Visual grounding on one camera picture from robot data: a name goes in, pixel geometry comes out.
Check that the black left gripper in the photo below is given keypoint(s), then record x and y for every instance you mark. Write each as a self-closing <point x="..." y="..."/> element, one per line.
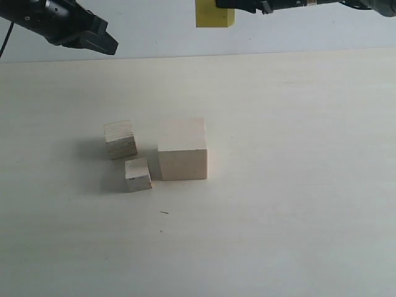
<point x="61" y="23"/>

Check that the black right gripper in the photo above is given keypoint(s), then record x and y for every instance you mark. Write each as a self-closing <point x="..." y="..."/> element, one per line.
<point x="385" y="8"/>

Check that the medium layered plywood cube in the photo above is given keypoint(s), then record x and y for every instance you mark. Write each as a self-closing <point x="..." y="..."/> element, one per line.
<point x="119" y="139"/>

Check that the yellow cube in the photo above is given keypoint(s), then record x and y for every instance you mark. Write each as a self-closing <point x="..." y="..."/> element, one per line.
<point x="208" y="15"/>

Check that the large pale wooden cube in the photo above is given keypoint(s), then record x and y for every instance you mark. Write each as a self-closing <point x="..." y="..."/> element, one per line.
<point x="182" y="149"/>

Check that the small pale wooden cube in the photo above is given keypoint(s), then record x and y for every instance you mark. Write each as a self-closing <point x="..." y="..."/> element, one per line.
<point x="137" y="175"/>

